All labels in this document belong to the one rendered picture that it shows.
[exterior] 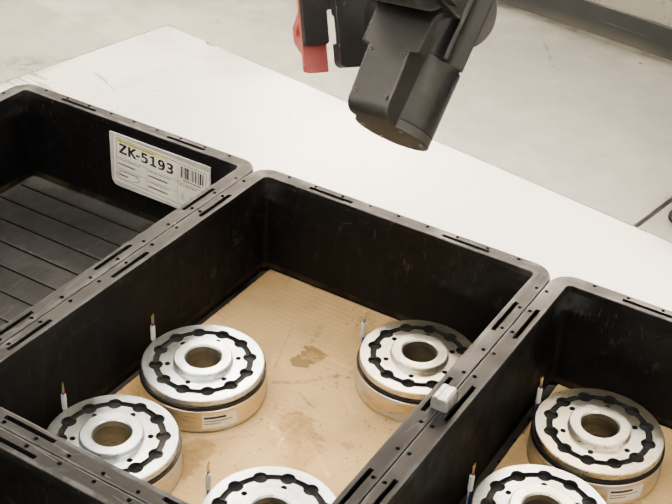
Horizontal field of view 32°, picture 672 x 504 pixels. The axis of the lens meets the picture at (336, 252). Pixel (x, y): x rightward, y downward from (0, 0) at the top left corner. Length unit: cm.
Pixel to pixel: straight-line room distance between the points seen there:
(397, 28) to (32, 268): 49
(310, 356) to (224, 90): 81
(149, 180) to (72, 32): 261
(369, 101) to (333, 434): 29
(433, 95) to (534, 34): 309
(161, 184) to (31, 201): 16
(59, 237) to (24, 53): 247
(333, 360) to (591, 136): 234
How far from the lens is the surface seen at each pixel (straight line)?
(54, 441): 83
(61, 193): 129
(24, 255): 119
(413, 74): 83
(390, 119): 82
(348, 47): 93
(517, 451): 98
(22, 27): 384
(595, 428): 98
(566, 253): 147
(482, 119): 333
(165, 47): 193
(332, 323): 108
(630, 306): 98
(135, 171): 121
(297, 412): 99
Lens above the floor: 148
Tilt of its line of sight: 33 degrees down
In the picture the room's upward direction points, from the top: 3 degrees clockwise
